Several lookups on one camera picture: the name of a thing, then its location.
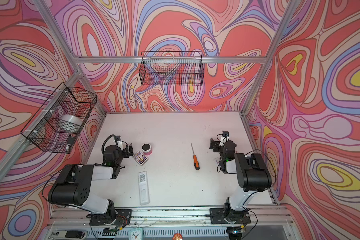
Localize orange handled screwdriver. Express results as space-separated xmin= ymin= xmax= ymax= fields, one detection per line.
xmin=191 ymin=144 xmax=200 ymax=170

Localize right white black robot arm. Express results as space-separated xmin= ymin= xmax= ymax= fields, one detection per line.
xmin=206 ymin=137 xmax=273 ymax=225

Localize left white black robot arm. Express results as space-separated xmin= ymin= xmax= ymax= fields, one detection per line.
xmin=47 ymin=135 xmax=134 ymax=228

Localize white remote near front edge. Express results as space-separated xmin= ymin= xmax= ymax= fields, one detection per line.
xmin=138 ymin=171 xmax=150 ymax=206

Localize purple card box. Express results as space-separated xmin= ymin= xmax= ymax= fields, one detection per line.
xmin=133 ymin=152 xmax=149 ymax=166

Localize pink round speaker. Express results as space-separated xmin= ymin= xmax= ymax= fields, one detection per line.
xmin=142 ymin=143 xmax=152 ymax=156

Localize white tape roll in basket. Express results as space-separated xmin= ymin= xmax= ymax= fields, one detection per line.
xmin=57 ymin=115 xmax=83 ymax=133

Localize small white clock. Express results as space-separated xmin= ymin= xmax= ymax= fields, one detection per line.
xmin=129 ymin=228 xmax=144 ymax=240

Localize red round button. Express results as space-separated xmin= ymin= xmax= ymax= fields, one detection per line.
xmin=172 ymin=233 xmax=183 ymax=240

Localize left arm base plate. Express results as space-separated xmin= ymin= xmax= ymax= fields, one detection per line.
xmin=87 ymin=209 xmax=132 ymax=227

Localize black wire basket on left wall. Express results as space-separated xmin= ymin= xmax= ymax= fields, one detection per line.
xmin=21 ymin=83 xmax=98 ymax=154

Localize black wire basket on wall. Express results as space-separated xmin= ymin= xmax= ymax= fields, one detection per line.
xmin=139 ymin=51 xmax=205 ymax=86
xmin=21 ymin=83 xmax=98 ymax=154

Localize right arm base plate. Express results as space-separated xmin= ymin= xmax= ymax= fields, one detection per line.
xmin=208 ymin=208 xmax=251 ymax=226

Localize black wire basket on back wall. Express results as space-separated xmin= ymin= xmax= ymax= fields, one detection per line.
xmin=139 ymin=51 xmax=205 ymax=86

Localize black white device on rail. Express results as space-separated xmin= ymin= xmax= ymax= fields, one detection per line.
xmin=48 ymin=230 xmax=87 ymax=240

